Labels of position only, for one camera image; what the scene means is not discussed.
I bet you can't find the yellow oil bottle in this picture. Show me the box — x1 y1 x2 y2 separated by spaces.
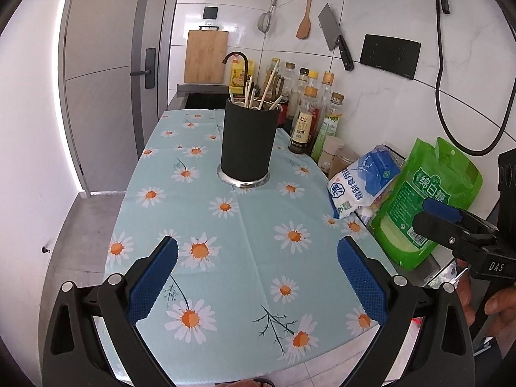
229 55 245 95

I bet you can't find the wooden spatula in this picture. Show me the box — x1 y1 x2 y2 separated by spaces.
296 0 312 40

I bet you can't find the black faucet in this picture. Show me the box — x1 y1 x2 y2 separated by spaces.
222 51 249 88

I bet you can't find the black power cable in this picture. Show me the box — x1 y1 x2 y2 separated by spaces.
434 0 516 157

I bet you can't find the green label bottle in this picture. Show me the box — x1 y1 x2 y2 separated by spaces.
311 92 344 162

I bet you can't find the right black slipper foot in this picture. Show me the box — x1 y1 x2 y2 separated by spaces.
246 377 275 387

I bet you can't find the steel cleaver black handle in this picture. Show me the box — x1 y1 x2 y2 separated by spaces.
318 4 354 72

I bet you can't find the black utensil holder cup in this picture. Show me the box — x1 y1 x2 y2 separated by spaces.
217 100 281 189

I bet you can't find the black door handle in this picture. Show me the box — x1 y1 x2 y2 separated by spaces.
129 48 156 89

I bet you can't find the grey door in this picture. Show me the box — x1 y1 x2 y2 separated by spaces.
59 0 178 195

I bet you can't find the dark soy sauce bottle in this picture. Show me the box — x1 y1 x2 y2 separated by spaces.
289 86 318 154

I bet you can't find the long wooden chopstick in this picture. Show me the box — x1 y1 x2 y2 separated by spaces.
258 58 281 110

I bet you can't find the orange handled cream spoon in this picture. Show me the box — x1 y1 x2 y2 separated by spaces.
244 75 253 107

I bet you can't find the clear oil bottle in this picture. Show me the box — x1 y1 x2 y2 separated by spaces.
280 62 296 106

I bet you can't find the blue white salt bag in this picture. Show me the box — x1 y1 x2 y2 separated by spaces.
327 145 404 219

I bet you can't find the wooden chopstick crossing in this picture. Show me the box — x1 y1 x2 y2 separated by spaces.
268 95 283 110

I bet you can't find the person's right hand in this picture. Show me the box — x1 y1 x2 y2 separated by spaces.
457 273 516 358

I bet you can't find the daisy print tablecloth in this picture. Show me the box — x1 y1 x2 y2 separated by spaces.
105 109 386 385

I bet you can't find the wooden cutting board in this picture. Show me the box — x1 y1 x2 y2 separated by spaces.
184 29 229 84

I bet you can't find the small spice jar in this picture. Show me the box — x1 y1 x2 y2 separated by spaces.
317 136 344 174

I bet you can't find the green sugar bag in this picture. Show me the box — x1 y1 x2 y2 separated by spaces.
371 137 483 270

